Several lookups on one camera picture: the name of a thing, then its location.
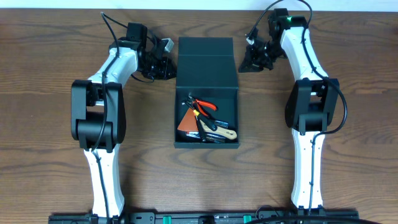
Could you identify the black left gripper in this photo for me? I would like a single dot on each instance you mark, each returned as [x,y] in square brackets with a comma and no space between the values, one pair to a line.
[160,66]

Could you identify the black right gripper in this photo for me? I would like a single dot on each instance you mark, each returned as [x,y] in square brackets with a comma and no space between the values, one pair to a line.
[252,52]

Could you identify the black gift box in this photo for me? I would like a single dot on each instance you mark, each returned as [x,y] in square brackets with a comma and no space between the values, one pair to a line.
[206,71]

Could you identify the orange scraper wooden handle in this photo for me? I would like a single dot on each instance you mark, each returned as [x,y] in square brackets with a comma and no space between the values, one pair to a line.
[188,123]

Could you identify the blue drill bit set case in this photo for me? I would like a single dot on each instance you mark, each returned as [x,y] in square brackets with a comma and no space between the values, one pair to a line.
[210,137]

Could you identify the small hammer red black handle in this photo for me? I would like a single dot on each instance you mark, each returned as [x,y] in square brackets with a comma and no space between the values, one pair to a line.
[199,124]

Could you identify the red black cutting pliers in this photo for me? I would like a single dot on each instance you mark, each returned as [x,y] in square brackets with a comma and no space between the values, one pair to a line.
[206,104]

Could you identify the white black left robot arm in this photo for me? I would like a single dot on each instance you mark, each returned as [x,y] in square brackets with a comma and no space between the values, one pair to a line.
[98,116]

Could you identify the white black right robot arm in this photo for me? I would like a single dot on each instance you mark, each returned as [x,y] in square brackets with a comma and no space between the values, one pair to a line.
[311,104]

